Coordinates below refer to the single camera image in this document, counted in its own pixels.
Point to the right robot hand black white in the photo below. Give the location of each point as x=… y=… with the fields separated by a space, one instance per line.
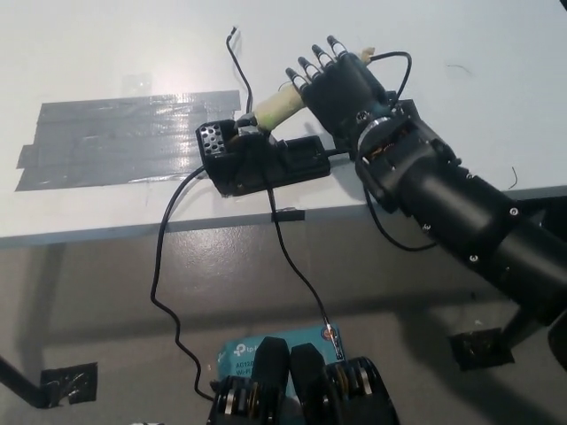
x=345 y=93

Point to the black soldering iron stand base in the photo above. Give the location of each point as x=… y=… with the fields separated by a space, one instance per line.
x=292 y=168

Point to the black robot torso blocks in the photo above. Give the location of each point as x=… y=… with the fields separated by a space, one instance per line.
x=270 y=367

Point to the small black tape strip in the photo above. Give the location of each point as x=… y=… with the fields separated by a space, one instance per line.
x=288 y=216

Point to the dark bulky object blue spot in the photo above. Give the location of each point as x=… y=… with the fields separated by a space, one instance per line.
x=553 y=217

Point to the teal tp-link box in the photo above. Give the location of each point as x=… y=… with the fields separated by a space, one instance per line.
x=237 y=358

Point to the black floor tape patch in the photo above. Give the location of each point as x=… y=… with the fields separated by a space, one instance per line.
x=474 y=350
x=66 y=383

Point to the grey duct tape patch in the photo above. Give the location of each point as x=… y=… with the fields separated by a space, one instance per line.
x=119 y=137

